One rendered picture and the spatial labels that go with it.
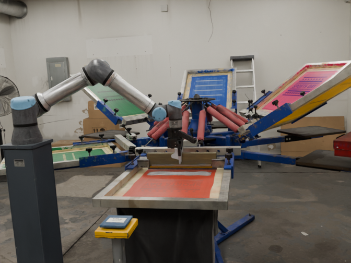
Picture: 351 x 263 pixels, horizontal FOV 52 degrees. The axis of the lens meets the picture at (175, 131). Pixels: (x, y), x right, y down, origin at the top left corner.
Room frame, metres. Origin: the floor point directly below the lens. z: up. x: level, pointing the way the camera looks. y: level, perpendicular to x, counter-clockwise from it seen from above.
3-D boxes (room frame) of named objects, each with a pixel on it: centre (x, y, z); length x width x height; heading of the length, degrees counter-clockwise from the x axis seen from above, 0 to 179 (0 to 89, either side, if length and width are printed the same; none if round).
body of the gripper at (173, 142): (2.04, 0.00, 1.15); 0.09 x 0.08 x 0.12; 79
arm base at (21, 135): (1.83, 0.77, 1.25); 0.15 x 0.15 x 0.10
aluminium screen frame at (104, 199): (1.83, 0.02, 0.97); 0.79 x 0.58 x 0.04; 169
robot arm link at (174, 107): (2.04, 0.00, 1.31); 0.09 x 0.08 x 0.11; 96
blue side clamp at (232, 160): (2.02, -0.30, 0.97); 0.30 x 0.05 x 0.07; 169
